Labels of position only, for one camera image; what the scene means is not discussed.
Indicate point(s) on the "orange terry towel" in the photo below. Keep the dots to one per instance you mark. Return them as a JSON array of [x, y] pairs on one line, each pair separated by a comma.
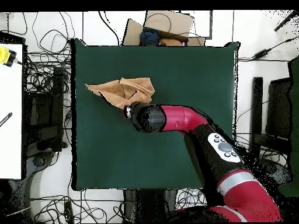
[[140, 89]]

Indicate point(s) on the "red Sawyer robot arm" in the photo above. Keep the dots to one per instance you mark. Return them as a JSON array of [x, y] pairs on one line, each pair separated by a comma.
[[184, 117]]

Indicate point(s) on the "dark green table cloth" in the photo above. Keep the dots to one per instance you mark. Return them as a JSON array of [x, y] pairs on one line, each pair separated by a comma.
[[116, 151]]

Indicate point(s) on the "blue cloth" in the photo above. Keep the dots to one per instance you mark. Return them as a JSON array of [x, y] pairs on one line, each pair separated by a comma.
[[149, 38]]

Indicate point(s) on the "orange cloth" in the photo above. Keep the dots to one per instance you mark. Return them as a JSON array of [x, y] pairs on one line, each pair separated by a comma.
[[170, 42]]

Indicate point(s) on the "black round stand foot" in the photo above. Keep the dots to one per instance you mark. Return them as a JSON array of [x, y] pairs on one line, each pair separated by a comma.
[[275, 170], [38, 161]]

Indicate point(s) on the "brown cardboard box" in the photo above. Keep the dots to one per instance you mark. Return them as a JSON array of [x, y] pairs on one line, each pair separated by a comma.
[[172, 22]]

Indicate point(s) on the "black power strip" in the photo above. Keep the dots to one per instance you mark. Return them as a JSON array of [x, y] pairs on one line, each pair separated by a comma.
[[69, 212]]

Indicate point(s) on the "white board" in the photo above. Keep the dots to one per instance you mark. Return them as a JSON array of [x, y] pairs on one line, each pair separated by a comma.
[[10, 93]]

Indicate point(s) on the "black marker pen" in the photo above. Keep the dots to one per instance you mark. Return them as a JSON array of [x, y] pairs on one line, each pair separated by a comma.
[[5, 119]]

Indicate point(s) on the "white panel with dark edge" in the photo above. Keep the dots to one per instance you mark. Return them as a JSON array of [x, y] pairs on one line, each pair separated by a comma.
[[203, 23]]

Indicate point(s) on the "yellow and black tool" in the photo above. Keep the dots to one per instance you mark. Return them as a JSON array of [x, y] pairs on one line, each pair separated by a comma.
[[4, 56]]

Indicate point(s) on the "black box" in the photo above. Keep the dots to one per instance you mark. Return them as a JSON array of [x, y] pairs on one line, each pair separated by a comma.
[[11, 38]]

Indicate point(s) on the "green covered side table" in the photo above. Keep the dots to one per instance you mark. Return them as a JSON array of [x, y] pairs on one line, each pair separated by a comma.
[[294, 105]]

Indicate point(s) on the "black rod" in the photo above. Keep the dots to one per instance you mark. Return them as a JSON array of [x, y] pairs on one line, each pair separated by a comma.
[[283, 23]]

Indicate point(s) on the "black furniture frame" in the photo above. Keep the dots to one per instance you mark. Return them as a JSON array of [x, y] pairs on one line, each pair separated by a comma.
[[58, 105], [257, 105]]

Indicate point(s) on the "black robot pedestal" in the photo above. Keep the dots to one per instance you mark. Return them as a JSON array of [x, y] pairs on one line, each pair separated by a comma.
[[149, 205]]

